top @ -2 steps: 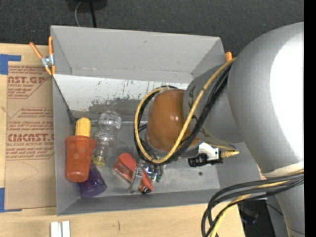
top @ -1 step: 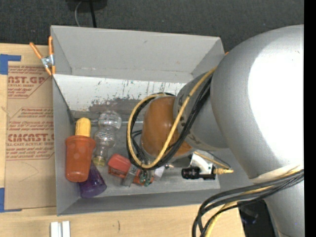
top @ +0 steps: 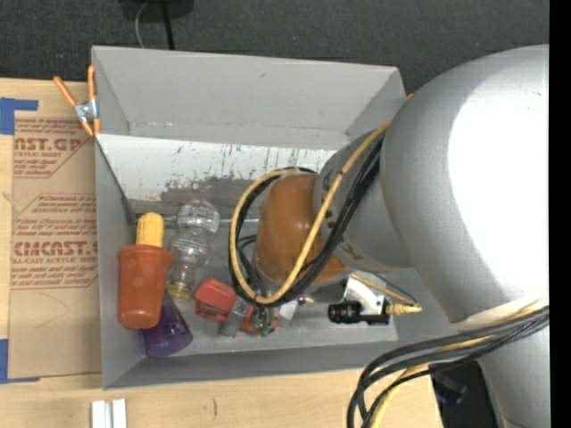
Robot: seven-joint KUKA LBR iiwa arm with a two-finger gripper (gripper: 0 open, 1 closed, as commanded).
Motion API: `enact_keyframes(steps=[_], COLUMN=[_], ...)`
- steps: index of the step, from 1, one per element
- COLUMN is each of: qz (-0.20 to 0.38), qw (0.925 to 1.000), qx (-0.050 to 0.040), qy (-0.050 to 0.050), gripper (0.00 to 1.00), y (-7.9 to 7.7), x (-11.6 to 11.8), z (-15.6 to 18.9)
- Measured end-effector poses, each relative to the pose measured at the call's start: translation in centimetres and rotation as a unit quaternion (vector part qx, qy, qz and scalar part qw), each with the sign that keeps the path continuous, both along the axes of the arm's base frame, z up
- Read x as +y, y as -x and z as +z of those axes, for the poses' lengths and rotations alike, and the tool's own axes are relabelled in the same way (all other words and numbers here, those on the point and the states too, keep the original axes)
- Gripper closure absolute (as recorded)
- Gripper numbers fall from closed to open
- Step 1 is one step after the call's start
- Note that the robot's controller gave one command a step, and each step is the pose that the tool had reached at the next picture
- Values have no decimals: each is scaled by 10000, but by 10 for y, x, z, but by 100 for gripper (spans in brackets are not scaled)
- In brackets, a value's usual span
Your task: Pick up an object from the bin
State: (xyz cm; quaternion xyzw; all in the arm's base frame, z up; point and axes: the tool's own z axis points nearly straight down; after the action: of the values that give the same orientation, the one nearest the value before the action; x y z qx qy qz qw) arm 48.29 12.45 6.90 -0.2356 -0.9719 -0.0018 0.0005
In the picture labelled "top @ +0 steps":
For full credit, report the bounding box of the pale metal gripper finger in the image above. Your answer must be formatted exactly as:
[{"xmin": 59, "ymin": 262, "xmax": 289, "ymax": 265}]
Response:
[{"xmin": 218, "ymin": 300, "xmax": 255, "ymax": 339}]

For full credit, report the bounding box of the red-orange toy box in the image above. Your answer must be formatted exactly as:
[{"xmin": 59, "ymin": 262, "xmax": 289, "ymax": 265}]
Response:
[{"xmin": 194, "ymin": 276, "xmax": 269, "ymax": 336}]

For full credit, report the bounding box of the purple plastic cup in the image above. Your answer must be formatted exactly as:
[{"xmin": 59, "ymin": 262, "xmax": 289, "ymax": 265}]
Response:
[{"xmin": 141, "ymin": 291, "xmax": 194, "ymax": 359}]

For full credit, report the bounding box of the clear plastic bottle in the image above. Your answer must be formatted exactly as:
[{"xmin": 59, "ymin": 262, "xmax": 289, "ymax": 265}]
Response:
[{"xmin": 166, "ymin": 199, "xmax": 221, "ymax": 301}]

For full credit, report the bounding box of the orange plastic cup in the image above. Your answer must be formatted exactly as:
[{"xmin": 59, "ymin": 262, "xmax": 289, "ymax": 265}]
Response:
[{"xmin": 117, "ymin": 243, "xmax": 175, "ymax": 331}]

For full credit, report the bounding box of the yellow toy corn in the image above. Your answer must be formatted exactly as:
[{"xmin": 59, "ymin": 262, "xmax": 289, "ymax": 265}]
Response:
[{"xmin": 135, "ymin": 211, "xmax": 167, "ymax": 249}]

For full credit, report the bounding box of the brown cardboard board, red print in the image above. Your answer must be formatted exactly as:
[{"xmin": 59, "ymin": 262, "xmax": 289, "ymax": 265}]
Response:
[{"xmin": 0, "ymin": 77, "xmax": 104, "ymax": 383}]

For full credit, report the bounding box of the grey metal bin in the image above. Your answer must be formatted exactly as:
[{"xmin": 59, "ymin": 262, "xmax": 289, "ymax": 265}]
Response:
[{"xmin": 90, "ymin": 45, "xmax": 447, "ymax": 391}]

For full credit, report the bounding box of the black cylinder on white bracket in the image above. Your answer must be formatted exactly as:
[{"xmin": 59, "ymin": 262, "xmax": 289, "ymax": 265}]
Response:
[{"xmin": 327, "ymin": 274, "xmax": 423, "ymax": 327}]

